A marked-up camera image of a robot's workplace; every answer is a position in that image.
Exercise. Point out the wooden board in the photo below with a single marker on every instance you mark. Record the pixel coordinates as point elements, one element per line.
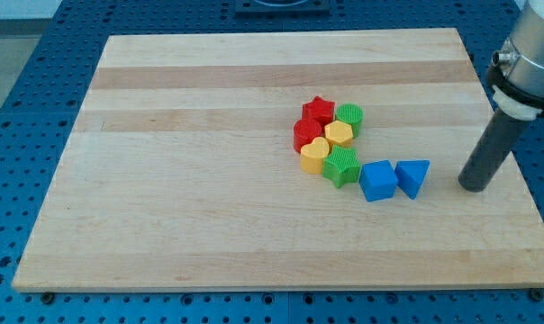
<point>180,174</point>

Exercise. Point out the green star block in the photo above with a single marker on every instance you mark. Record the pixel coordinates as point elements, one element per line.
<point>341,166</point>

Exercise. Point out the green cylinder block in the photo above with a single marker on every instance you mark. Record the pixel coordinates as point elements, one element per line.
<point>351,114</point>

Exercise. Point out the yellow heart block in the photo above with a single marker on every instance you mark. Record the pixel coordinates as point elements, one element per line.
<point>312,155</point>

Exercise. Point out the red cylinder block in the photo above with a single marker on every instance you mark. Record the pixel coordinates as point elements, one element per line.
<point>304,132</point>

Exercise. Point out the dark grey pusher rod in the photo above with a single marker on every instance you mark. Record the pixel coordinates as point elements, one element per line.
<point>494,146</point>

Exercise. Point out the red star block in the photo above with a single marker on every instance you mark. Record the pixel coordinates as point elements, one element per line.
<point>319,109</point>

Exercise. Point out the blue cube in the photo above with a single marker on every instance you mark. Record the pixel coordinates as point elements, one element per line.
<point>378,180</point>

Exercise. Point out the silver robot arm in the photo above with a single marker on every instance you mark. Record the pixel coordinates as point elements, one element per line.
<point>517,68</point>

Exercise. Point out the blue triangular prism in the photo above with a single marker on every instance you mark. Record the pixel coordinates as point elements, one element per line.
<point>411,175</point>

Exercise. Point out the yellow hexagon block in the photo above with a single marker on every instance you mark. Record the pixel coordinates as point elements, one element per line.
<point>339,133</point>

